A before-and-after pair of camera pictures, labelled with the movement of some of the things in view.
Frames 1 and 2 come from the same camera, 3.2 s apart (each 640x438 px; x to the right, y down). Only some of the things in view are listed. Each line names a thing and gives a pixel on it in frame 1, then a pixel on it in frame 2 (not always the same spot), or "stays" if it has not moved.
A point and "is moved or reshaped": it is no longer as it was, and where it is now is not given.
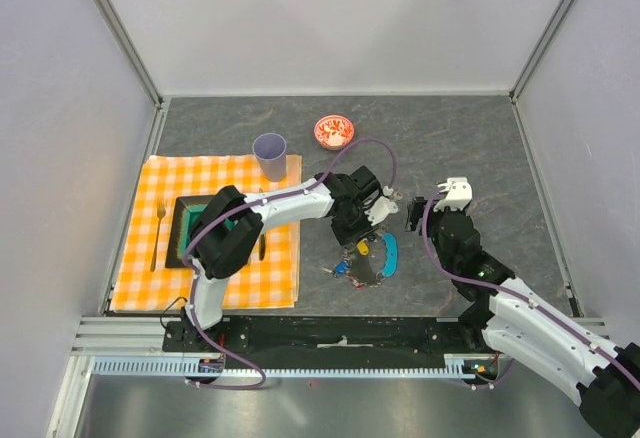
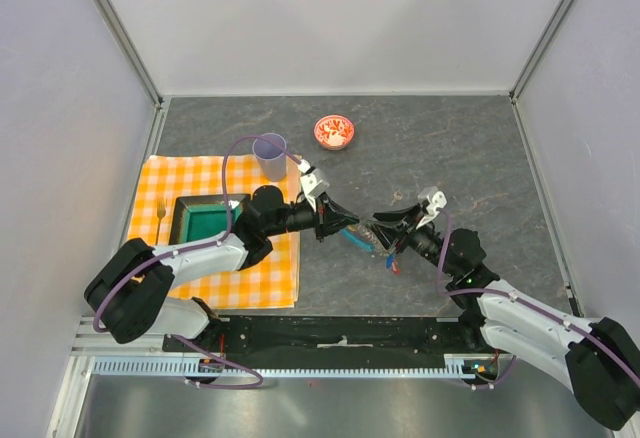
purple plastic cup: [270, 150] stays
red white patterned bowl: [334, 132] stays
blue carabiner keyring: [391, 257] is moved or reshaped
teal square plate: [186, 211] stays
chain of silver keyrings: [380, 276] to [369, 236]
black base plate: [463, 335] stays
